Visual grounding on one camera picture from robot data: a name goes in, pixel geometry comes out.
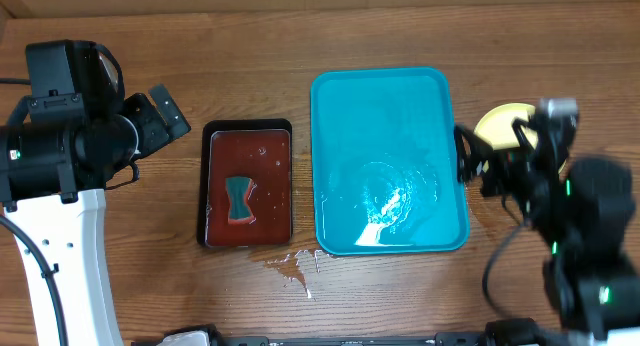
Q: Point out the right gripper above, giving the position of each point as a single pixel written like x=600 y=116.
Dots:
x=493 y=168

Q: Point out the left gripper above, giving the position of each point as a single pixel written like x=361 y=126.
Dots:
x=139 y=108

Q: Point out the yellow plate top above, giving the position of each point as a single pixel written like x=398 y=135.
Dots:
x=500 y=131

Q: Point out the wet sponge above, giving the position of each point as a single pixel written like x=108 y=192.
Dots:
x=239 y=190

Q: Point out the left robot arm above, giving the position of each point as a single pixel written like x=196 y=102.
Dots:
x=60 y=149

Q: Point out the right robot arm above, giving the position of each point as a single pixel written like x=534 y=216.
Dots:
x=582 y=217

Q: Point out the teal plastic tray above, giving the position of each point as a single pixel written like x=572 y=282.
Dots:
x=384 y=163

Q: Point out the black tray with red water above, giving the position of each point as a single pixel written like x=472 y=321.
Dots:
x=260 y=149

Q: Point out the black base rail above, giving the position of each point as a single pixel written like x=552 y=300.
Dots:
x=208 y=335

